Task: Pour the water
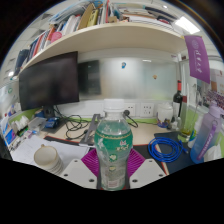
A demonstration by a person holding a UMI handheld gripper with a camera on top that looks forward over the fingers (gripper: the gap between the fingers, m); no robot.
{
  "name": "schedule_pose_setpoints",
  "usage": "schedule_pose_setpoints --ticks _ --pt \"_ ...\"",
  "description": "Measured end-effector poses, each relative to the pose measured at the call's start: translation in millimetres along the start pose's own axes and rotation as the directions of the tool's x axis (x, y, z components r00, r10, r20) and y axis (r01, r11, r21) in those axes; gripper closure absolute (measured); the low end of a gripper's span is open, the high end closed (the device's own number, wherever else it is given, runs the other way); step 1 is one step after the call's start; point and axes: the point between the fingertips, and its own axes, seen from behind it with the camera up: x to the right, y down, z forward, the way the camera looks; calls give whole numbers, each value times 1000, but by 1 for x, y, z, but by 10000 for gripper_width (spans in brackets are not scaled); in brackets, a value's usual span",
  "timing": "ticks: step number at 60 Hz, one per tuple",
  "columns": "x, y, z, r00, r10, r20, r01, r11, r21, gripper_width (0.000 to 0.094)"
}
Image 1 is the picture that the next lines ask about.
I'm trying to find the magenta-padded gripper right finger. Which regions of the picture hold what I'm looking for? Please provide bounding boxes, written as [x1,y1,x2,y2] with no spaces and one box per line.
[127,148,168,190]

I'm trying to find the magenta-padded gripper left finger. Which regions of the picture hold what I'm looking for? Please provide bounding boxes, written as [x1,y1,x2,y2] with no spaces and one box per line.
[59,148,101,190]

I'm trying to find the clear green-labelled water bottle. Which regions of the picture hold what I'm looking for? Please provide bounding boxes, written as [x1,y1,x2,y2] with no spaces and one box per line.
[94,98,134,192]

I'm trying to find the purple translucent water jug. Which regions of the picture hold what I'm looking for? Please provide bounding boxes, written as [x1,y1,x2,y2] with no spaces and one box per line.
[189,101,223,165]

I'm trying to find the white stacked paper cups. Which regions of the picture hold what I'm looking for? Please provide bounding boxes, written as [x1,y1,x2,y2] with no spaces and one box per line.
[33,143,65,176]

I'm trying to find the black desk mat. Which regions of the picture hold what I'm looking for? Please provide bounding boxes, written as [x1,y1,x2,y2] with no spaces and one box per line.
[133,130,202,176]

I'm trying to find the white paper sheets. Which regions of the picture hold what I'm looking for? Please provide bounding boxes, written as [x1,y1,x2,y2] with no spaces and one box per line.
[11,134,90,168]

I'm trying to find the small blue box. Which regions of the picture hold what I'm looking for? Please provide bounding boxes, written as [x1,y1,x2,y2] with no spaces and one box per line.
[44,117,62,130]

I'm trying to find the clear glass with green stems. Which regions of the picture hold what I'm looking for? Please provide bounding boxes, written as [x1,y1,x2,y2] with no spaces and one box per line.
[177,109,196,144]

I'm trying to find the white translucent container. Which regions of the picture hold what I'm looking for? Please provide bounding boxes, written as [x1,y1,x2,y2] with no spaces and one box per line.
[156,102,175,125]

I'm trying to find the clear plastic box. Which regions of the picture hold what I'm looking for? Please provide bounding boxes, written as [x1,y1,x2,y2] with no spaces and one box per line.
[28,116,48,132]

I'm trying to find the white crumpled tissue pack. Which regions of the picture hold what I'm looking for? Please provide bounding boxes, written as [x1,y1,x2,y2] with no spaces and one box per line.
[203,143,223,163]

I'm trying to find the dark wine bottle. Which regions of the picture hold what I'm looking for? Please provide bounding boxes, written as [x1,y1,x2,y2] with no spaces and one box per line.
[172,79,185,120]

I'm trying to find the black computer monitor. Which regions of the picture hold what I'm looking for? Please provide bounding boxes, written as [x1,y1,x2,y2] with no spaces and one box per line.
[18,50,80,112]

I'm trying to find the large group photo poster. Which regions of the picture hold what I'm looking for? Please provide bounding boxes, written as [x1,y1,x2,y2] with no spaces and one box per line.
[203,68,224,112]

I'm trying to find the purple hanging pennant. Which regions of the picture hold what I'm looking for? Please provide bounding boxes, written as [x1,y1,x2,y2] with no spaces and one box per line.
[183,34,212,85]

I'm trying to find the shelf unit with books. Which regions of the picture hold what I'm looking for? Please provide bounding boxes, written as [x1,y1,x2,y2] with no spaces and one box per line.
[11,0,192,81]

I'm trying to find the ceiling light panels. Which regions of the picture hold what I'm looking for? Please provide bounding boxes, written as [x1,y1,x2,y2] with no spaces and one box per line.
[7,3,202,78]

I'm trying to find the coiled blue cable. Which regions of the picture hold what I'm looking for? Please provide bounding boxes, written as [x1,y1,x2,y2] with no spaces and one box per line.
[147,136,190,164]

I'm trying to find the tangled black cables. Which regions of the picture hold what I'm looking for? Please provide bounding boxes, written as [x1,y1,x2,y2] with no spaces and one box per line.
[54,106,92,141]

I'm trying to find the white wall socket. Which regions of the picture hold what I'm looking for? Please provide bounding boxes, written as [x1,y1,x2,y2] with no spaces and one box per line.
[139,102,155,118]
[123,102,137,117]

